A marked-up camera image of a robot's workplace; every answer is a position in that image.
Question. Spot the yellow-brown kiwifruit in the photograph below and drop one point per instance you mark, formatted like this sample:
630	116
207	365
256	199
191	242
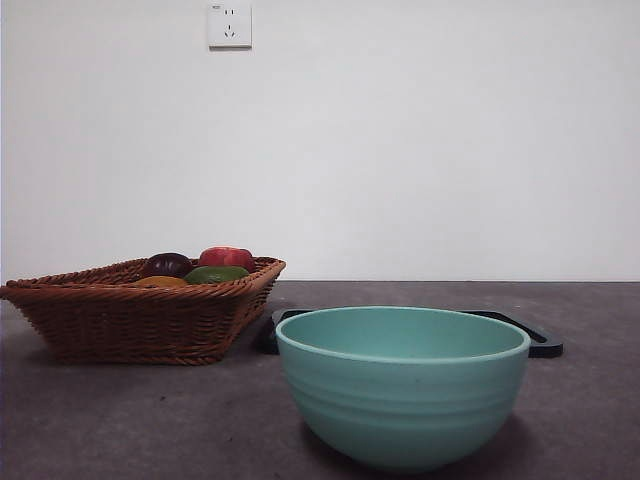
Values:
160	281

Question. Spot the light teal bowl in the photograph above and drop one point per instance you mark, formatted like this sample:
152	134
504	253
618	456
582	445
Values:
402	410

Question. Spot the red apple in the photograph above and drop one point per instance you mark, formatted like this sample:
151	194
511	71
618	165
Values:
227	256

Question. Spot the green avocado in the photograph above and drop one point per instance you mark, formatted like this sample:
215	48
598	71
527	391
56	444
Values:
215	274

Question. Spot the dark purple fruit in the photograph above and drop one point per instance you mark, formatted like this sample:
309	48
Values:
167	264

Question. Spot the brown wicker basket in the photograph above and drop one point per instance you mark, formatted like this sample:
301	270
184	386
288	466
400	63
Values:
130	320

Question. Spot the dark teal rectangular tray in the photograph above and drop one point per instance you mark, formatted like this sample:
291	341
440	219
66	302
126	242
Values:
547	345

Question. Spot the white wall socket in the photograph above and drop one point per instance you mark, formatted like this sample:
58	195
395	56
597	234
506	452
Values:
229	25

